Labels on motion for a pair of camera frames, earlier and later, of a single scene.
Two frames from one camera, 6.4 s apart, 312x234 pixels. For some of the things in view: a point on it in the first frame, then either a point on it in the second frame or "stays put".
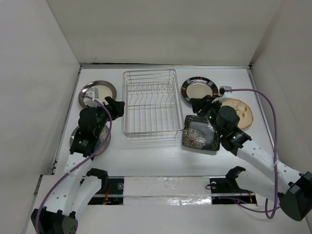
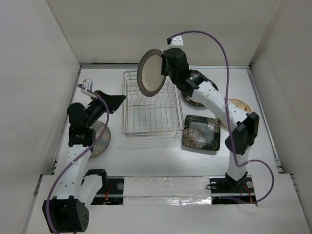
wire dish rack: [150, 104] stays put
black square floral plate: [199, 132] stays put
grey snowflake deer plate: [102, 138] stays put
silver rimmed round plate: [105, 89] → [150, 81]
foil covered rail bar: [169, 190] stays put
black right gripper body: [210, 109] → [165, 71]
